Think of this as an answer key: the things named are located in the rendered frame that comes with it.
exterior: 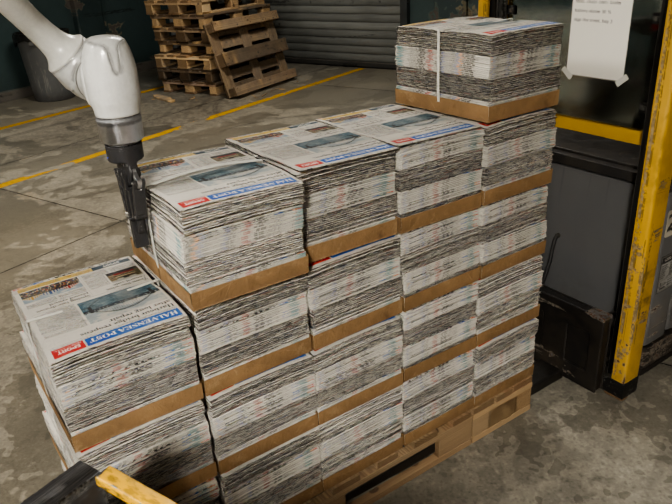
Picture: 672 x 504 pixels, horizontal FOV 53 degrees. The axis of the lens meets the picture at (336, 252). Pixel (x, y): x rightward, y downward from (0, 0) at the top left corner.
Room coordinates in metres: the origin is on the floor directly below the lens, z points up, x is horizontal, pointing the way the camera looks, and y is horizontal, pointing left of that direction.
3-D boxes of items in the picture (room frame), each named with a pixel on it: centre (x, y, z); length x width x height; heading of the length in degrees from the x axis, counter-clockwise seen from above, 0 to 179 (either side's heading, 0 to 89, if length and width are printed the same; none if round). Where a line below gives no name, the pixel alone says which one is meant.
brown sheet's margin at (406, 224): (1.79, -0.18, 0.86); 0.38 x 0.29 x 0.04; 33
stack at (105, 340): (1.55, 0.17, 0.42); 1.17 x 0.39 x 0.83; 124
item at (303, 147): (1.63, 0.05, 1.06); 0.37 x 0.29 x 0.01; 33
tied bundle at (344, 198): (1.64, 0.06, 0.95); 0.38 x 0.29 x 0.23; 33
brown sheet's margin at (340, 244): (1.64, 0.06, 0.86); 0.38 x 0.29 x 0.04; 33
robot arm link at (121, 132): (1.37, 0.43, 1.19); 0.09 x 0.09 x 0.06
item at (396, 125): (1.79, -0.18, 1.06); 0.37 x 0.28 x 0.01; 33
